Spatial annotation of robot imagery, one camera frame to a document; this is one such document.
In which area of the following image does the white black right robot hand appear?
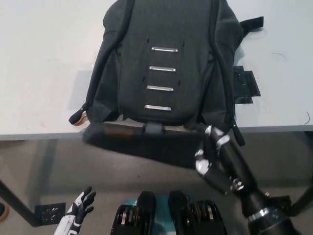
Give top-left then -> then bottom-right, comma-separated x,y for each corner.
194,124 -> 271,217

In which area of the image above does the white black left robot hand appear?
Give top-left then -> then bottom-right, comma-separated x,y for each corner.
67,186 -> 97,221

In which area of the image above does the dark grey fabric backpack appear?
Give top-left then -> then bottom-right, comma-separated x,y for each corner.
68,0 -> 265,172

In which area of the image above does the black perforated floor plate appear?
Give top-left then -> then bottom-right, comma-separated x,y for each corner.
35,202 -> 67,225

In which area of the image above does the black table leg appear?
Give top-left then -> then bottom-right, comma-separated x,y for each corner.
289,178 -> 313,217
0,178 -> 40,226

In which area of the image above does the brown round object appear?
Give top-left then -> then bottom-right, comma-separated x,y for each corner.
0,202 -> 10,221

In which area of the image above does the black tape patch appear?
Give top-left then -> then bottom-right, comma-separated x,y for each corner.
233,65 -> 263,105

